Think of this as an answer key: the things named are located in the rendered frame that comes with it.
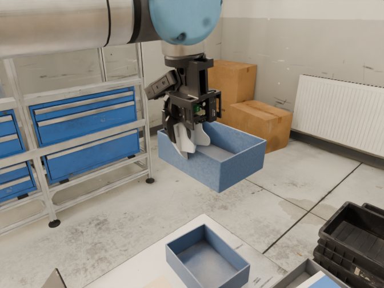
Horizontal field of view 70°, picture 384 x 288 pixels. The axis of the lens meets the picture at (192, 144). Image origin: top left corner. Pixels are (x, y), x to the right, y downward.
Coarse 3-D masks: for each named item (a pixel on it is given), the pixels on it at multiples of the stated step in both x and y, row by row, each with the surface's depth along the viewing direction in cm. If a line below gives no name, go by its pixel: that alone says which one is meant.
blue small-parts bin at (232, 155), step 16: (208, 128) 72; (224, 128) 67; (160, 144) 64; (224, 144) 69; (240, 144) 65; (256, 144) 61; (176, 160) 61; (192, 160) 56; (208, 160) 52; (224, 160) 51; (240, 160) 54; (256, 160) 59; (192, 176) 58; (208, 176) 54; (224, 176) 52; (240, 176) 56
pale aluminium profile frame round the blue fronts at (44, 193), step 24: (144, 72) 204; (0, 96) 203; (144, 96) 212; (24, 120) 160; (144, 120) 216; (72, 144) 183; (144, 144) 231; (0, 168) 158; (144, 168) 245; (48, 192) 184; (96, 192) 210
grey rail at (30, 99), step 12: (96, 84) 188; (108, 84) 188; (120, 84) 194; (132, 84) 201; (24, 96) 161; (36, 96) 161; (48, 96) 165; (60, 96) 170; (72, 96) 174; (0, 108) 150; (12, 108) 154
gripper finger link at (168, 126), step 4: (164, 112) 50; (168, 112) 50; (164, 116) 50; (168, 116) 50; (164, 120) 50; (168, 120) 50; (172, 120) 51; (176, 120) 51; (164, 124) 51; (168, 124) 50; (172, 124) 51; (164, 128) 52; (168, 128) 51; (172, 128) 51; (168, 132) 52; (172, 132) 52; (168, 136) 53; (172, 136) 53; (172, 140) 53
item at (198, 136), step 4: (200, 124) 53; (196, 128) 54; (200, 128) 54; (188, 132) 56; (192, 132) 55; (196, 132) 55; (200, 132) 54; (204, 132) 53; (188, 136) 56; (192, 136) 56; (196, 136) 55; (200, 136) 54; (204, 136) 54; (208, 136) 53; (192, 140) 56; (196, 140) 56; (200, 140) 55; (204, 140) 54; (208, 140) 53; (196, 144) 56; (200, 144) 55; (204, 144) 54; (208, 144) 54
